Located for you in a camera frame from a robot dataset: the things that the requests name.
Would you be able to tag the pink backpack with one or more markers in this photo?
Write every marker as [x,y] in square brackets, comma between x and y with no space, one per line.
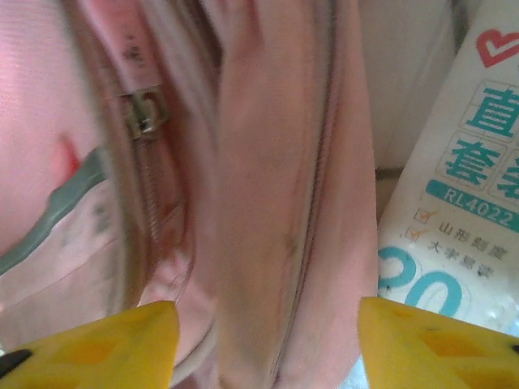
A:
[263,162]

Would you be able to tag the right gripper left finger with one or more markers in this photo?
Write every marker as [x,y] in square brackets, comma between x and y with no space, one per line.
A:
[101,352]

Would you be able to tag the clear ruler set package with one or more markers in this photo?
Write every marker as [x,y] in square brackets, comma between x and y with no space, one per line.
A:
[466,202]

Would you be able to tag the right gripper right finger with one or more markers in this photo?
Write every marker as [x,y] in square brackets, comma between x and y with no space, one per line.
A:
[438,356]

